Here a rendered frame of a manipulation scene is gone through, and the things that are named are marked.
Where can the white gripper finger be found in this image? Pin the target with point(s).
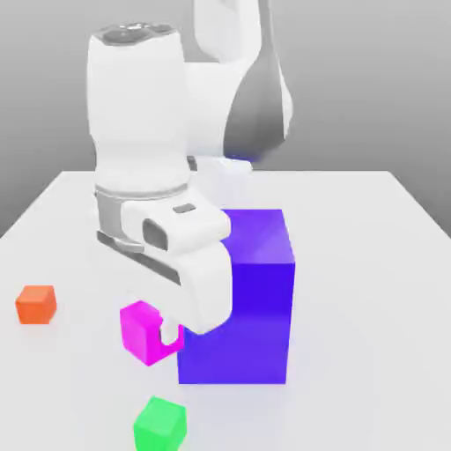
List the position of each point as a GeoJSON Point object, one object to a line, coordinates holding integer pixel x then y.
{"type": "Point", "coordinates": [170, 329]}

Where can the small orange cube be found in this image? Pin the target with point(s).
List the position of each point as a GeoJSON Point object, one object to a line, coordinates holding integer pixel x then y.
{"type": "Point", "coordinates": [35, 306]}

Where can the small magenta cube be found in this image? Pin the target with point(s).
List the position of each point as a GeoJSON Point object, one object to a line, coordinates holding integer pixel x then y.
{"type": "Point", "coordinates": [141, 333]}

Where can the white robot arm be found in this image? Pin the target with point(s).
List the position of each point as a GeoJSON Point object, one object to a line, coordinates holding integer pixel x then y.
{"type": "Point", "coordinates": [137, 116]}

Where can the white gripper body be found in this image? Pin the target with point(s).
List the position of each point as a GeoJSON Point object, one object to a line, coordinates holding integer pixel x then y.
{"type": "Point", "coordinates": [206, 285]}

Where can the large purple box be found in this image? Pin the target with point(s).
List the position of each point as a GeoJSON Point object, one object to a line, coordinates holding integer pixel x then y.
{"type": "Point", "coordinates": [257, 317]}

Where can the small green cube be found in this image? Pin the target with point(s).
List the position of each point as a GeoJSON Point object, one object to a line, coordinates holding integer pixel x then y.
{"type": "Point", "coordinates": [160, 424]}

